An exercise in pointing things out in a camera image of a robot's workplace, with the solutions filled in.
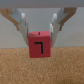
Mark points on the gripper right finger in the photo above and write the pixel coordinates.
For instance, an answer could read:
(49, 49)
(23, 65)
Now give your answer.
(56, 22)

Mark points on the pink block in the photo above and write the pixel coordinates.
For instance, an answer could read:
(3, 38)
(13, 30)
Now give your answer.
(39, 45)

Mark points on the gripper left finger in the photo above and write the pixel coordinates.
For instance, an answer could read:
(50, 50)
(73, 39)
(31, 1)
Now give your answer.
(20, 24)

